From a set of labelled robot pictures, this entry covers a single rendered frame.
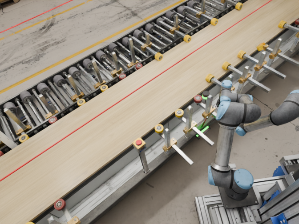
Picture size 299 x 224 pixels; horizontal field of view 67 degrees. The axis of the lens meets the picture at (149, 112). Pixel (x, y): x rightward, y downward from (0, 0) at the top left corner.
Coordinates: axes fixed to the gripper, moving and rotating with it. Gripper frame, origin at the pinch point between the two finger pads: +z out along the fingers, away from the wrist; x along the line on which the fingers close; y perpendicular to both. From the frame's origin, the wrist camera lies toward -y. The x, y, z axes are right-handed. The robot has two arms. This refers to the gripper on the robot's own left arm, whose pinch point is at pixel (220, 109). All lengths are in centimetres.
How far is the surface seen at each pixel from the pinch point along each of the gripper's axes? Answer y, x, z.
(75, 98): 42, -140, 13
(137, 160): 63, -52, 38
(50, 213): 140, -85, 24
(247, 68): -45.2, 6.7, -12.8
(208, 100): 1.6, -11.1, -7.6
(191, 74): -37, -44, 8
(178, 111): 13.3, -34.0, 8.1
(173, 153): 44, -24, 30
